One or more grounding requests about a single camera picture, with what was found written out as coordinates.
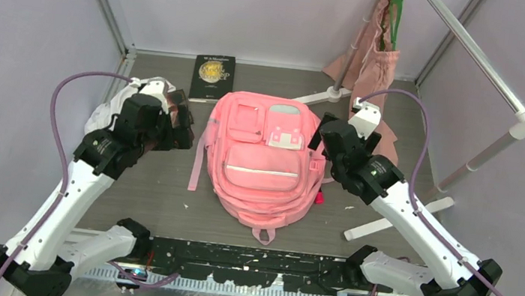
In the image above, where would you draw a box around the pink student backpack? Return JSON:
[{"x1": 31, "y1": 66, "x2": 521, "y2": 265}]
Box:
[{"x1": 187, "y1": 91, "x2": 326, "y2": 245}]

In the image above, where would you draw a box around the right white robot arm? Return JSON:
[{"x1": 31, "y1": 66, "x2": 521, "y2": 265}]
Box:
[{"x1": 310, "y1": 114, "x2": 503, "y2": 296}]

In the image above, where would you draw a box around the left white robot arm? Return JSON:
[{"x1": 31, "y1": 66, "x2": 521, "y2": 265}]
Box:
[{"x1": 0, "y1": 93, "x2": 194, "y2": 296}]

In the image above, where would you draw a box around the dark book orange cover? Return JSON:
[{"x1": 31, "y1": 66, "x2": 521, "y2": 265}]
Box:
[{"x1": 166, "y1": 90, "x2": 194, "y2": 128}]

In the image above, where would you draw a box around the white cloth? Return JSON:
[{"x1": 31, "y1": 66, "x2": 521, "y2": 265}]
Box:
[{"x1": 84, "y1": 76, "x2": 177, "y2": 134}]

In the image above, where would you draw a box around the black book gold cover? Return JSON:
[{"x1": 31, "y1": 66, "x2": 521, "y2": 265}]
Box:
[{"x1": 188, "y1": 55, "x2": 236, "y2": 103}]

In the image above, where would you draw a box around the pink hanging garment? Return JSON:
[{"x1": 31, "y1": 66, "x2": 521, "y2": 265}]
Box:
[{"x1": 322, "y1": 0, "x2": 401, "y2": 164}]

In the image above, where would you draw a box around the green clothes hanger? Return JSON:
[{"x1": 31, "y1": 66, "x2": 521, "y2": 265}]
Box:
[{"x1": 388, "y1": 0, "x2": 404, "y2": 51}]

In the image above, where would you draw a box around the white clothes rack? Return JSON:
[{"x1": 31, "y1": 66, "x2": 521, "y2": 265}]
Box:
[{"x1": 275, "y1": 0, "x2": 525, "y2": 263}]

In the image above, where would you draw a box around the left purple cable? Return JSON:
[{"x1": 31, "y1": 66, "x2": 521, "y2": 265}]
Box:
[{"x1": 0, "y1": 61, "x2": 204, "y2": 296}]

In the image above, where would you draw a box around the purple cable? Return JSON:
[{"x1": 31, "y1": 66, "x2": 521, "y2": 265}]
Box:
[
  {"x1": 333, "y1": 84, "x2": 525, "y2": 296},
  {"x1": 0, "y1": 61, "x2": 204, "y2": 296}
]

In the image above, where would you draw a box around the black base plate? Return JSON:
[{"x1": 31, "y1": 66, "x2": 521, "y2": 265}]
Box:
[{"x1": 134, "y1": 237, "x2": 373, "y2": 296}]

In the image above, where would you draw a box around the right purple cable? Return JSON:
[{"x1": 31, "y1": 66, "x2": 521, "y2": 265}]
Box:
[{"x1": 333, "y1": 84, "x2": 525, "y2": 296}]

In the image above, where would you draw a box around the white perforated cable rail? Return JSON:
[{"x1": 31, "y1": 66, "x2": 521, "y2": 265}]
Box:
[{"x1": 83, "y1": 264, "x2": 345, "y2": 296}]

